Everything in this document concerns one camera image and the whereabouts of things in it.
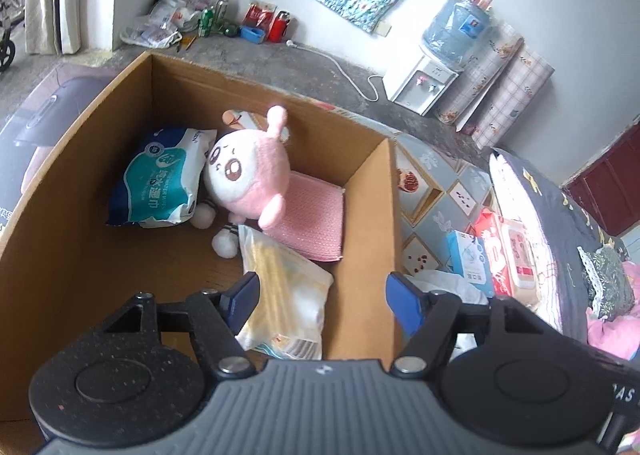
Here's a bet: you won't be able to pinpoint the white power cable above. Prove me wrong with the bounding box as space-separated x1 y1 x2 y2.
285 40 388 101

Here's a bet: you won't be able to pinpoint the grey printed quilt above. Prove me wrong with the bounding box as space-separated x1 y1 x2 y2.
492 148 640 351

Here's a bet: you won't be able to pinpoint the pink wet wipes packet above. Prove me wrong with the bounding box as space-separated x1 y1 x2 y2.
500 220 538 291

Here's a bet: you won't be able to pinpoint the printed bed mat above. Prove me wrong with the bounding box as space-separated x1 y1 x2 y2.
395 132 506 306

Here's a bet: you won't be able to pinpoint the dark red door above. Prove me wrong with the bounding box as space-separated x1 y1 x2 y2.
562 122 640 236

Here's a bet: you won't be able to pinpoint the green cans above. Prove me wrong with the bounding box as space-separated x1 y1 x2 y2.
198 0 231 37

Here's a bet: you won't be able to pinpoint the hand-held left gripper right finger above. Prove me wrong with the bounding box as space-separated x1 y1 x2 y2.
386 271 551 380

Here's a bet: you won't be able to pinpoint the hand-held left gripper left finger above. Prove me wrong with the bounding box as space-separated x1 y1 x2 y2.
97 271 261 382

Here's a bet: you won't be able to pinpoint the checked rolled mat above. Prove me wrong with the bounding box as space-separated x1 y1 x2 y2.
455 42 556 151

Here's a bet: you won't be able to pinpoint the brown cardboard box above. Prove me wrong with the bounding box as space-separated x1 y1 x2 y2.
0 50 403 423

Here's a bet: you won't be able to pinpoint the green patterned lace pillow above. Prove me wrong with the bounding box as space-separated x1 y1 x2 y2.
577 245 636 321

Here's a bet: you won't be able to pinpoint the blue water jug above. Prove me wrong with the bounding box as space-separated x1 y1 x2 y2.
421 0 493 73

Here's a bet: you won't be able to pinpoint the wheelchair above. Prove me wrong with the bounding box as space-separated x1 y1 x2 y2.
0 0 31 73

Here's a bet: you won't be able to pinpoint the pink plush toy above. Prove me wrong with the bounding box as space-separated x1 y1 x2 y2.
192 105 293 261

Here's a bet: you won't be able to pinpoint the white plastic bag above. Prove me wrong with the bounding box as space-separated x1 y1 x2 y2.
405 269 493 351

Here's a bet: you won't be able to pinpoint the pile of white plastic bags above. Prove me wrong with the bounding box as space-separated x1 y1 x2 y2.
120 0 201 48

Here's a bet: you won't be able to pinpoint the blue white small box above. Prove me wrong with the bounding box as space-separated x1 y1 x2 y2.
445 230 493 298

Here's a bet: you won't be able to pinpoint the blue wet wipes packet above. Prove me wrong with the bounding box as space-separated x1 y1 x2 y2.
106 126 217 229

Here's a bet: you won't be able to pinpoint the red tissue packet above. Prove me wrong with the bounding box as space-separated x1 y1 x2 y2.
472 212 506 296

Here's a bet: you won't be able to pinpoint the yellow clear packet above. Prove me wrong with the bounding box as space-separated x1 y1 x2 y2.
235 224 335 361

